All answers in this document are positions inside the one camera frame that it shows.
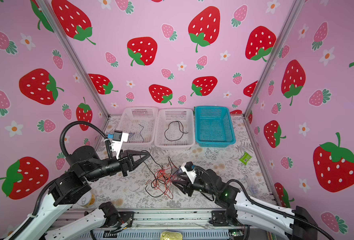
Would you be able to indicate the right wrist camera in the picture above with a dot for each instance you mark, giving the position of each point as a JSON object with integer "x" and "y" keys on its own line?
{"x": 188, "y": 169}

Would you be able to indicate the green candy wrapper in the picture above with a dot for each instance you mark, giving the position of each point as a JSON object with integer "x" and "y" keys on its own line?
{"x": 245, "y": 158}

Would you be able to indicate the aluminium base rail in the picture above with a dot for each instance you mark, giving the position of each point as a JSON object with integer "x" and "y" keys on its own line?
{"x": 193, "y": 224}

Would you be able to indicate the teal plastic basket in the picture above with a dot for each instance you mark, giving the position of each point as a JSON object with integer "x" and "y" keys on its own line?
{"x": 213, "y": 127}

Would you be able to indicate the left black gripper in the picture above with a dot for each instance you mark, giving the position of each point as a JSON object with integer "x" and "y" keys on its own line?
{"x": 130, "y": 154}

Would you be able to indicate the white plastic basket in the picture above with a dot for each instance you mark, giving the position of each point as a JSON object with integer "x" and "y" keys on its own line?
{"x": 140, "y": 124}
{"x": 175, "y": 129}

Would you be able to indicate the clear plastic tube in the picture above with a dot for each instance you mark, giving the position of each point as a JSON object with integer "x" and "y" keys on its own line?
{"x": 253, "y": 188}

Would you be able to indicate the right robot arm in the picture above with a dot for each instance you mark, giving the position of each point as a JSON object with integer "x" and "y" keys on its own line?
{"x": 287, "y": 223}

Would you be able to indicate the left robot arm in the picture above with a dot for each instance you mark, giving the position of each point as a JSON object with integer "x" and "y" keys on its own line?
{"x": 62, "y": 193}

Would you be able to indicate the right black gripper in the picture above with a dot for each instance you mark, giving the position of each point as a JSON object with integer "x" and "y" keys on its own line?
{"x": 190, "y": 183}

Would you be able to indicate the left white plastic basket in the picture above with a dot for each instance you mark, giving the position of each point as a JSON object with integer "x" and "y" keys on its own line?
{"x": 140, "y": 124}

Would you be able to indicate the middle white plastic basket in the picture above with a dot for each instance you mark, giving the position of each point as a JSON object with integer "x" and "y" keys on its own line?
{"x": 175, "y": 129}

